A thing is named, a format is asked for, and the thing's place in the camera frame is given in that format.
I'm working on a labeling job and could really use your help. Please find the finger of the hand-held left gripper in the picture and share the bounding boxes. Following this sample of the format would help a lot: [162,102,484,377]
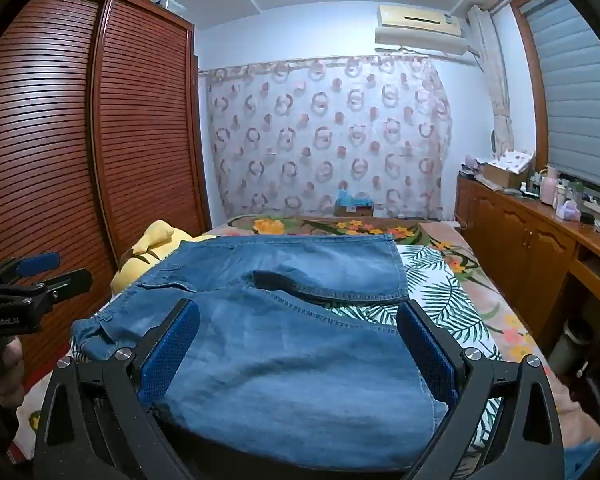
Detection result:
[0,252,62,286]
[0,268,93,306]

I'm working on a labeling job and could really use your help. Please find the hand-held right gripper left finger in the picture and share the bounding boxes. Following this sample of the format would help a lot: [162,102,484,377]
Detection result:
[34,299,201,480]

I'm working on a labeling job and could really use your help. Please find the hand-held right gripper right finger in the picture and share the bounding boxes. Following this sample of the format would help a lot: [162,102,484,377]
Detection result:
[397,301,564,480]

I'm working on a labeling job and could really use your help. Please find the blue denim pants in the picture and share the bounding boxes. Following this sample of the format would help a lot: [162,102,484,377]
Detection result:
[72,233,451,473]

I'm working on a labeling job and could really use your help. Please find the person's left hand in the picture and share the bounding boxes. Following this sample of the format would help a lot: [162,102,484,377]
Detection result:
[0,336,25,408]

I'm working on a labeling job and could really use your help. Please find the palm leaf printed sheet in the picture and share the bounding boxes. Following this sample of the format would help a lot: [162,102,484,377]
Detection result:
[70,244,506,466]

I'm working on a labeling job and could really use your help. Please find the floral blanket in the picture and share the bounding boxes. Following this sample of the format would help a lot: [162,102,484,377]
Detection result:
[12,214,600,466]

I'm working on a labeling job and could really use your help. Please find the grey waste bin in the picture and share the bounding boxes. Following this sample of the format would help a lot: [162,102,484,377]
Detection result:
[550,317,593,376]

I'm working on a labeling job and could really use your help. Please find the wooden sideboard cabinet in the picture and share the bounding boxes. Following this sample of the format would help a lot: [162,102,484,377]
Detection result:
[455,172,600,361]

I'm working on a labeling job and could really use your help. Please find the wooden louvered wardrobe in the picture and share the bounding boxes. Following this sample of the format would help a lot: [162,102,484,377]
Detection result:
[0,0,213,401]

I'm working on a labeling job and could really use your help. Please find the floral gift box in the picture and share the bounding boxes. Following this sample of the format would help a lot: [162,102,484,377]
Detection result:
[482,149,535,188]

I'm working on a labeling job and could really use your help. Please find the pink thermos bottle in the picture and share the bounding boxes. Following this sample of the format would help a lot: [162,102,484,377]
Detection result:
[540,165,561,206]

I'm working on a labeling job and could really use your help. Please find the beige tied curtain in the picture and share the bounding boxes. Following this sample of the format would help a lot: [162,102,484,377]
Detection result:
[467,6,516,153]

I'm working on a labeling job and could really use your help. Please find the grey window blind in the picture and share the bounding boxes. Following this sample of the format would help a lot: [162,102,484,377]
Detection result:
[520,0,600,193]

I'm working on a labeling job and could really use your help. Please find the ring patterned curtain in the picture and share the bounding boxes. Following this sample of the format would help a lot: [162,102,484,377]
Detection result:
[200,55,453,221]

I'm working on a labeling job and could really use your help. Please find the wall air conditioner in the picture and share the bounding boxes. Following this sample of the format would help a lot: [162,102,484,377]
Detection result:
[375,4,481,58]

